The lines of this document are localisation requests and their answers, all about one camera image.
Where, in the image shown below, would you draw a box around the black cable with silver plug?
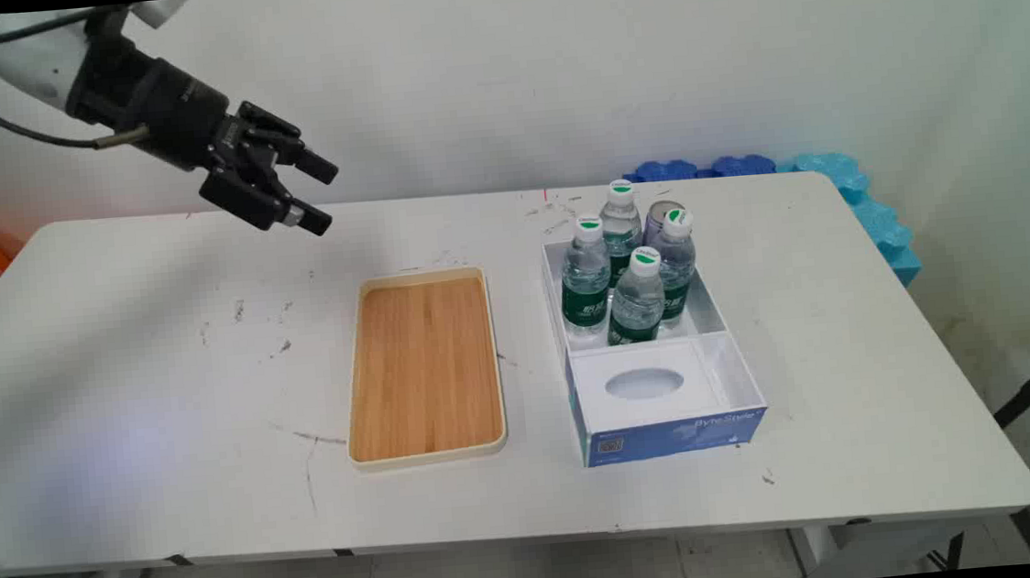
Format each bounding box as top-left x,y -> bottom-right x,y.
0,63 -> 150,158

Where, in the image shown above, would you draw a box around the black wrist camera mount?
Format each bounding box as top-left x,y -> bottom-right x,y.
82,4 -> 138,49

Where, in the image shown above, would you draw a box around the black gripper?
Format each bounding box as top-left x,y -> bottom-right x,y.
60,19 -> 345,256

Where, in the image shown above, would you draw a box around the clear water bottle green label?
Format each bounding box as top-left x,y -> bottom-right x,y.
601,245 -> 670,348
553,212 -> 617,339
647,207 -> 703,330
597,179 -> 648,288

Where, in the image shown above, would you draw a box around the purple aluminium drink can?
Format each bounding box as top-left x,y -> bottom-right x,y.
639,199 -> 687,248

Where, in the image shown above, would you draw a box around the wooden tray with cream rim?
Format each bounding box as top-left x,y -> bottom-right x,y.
334,264 -> 511,473

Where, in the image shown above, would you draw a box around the white and blue cardboard box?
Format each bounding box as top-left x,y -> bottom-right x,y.
539,224 -> 773,471

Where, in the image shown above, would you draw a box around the light blue foam mat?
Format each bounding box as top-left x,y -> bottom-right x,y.
776,145 -> 926,297

